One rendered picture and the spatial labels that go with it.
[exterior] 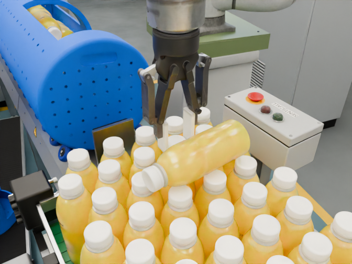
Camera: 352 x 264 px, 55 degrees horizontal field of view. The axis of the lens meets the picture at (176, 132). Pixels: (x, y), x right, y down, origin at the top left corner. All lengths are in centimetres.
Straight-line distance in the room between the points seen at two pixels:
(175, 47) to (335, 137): 235
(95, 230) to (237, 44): 95
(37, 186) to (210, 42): 77
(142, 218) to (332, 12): 200
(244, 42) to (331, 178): 134
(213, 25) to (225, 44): 9
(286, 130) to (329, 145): 199
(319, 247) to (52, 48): 63
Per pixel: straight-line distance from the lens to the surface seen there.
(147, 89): 56
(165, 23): 51
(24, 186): 76
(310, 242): 52
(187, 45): 53
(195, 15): 52
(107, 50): 78
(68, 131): 83
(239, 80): 137
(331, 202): 223
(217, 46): 126
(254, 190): 57
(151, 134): 68
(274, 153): 73
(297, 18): 231
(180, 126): 71
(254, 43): 134
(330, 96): 269
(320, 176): 239
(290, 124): 73
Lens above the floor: 148
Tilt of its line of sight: 35 degrees down
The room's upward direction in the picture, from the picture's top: straight up
